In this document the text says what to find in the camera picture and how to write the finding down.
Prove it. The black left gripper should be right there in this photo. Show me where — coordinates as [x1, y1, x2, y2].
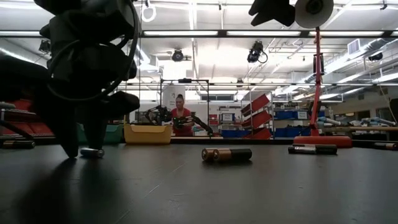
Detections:
[34, 12, 141, 159]

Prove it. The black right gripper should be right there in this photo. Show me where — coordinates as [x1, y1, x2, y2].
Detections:
[248, 0, 296, 27]

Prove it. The copper and black battery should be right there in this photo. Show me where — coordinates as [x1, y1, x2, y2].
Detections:
[374, 142, 398, 151]
[292, 143, 338, 156]
[213, 148, 252, 162]
[201, 147, 216, 162]
[2, 140, 36, 149]

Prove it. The teal plastic bin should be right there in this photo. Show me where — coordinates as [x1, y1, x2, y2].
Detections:
[76, 123, 124, 144]

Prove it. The red bin shelving rack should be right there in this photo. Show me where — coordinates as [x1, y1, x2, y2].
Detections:
[0, 99, 55, 138]

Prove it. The yellow plastic bin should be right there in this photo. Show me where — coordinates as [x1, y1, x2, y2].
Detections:
[123, 123, 173, 145]

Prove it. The tilted red bin rack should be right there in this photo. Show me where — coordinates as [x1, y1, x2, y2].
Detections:
[241, 93, 274, 140]

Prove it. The person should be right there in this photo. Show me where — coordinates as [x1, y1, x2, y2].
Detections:
[170, 94, 195, 137]

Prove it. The blue bin shelf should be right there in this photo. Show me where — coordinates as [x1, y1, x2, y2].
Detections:
[273, 108, 326, 138]

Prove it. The blue storage bin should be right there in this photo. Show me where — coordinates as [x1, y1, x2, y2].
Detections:
[220, 129, 249, 138]

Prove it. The wooden workbench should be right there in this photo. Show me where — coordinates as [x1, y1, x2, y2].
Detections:
[323, 125, 398, 141]

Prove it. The black metal rig frame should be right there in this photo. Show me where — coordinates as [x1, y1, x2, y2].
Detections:
[159, 78, 211, 137]

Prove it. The white hanging cable ring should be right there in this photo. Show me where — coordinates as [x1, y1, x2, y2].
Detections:
[141, 3, 157, 23]

